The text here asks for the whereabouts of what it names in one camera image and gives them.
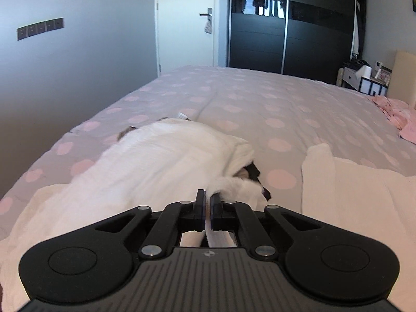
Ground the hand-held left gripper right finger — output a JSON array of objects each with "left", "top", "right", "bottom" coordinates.
[{"left": 210, "top": 193, "right": 335, "bottom": 261}]

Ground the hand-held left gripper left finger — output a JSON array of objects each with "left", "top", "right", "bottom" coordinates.
[{"left": 78, "top": 188, "right": 207, "bottom": 261}]

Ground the white crinkled garment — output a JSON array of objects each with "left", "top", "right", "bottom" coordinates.
[{"left": 0, "top": 112, "right": 271, "bottom": 303}]

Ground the white crinkled top with label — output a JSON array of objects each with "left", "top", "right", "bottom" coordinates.
[{"left": 302, "top": 143, "right": 416, "bottom": 312}]

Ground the black garment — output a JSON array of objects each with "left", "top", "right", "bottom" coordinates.
[{"left": 245, "top": 164, "right": 272, "bottom": 202}]

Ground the white door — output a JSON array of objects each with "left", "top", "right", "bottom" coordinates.
[{"left": 155, "top": 0, "right": 228, "bottom": 77}]

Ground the black sliding-door wardrobe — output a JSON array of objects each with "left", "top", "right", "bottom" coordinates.
[{"left": 226, "top": 0, "right": 356, "bottom": 85}]

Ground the white nightstand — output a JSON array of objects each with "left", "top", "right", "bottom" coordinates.
[{"left": 336, "top": 68, "right": 389, "bottom": 96}]

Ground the dark clutter heap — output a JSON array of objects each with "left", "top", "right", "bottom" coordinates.
[{"left": 344, "top": 58, "right": 369, "bottom": 71}]

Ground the light pink printed pillow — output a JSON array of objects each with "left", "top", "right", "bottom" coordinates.
[{"left": 371, "top": 95, "right": 416, "bottom": 144}]

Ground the hanging white garment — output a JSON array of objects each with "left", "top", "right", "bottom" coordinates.
[{"left": 354, "top": 2, "right": 362, "bottom": 56}]

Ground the beige padded headboard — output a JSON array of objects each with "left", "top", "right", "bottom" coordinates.
[{"left": 387, "top": 50, "right": 416, "bottom": 109}]

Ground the grey wall switch panel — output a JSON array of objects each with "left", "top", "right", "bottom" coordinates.
[{"left": 17, "top": 18, "right": 64, "bottom": 41}]

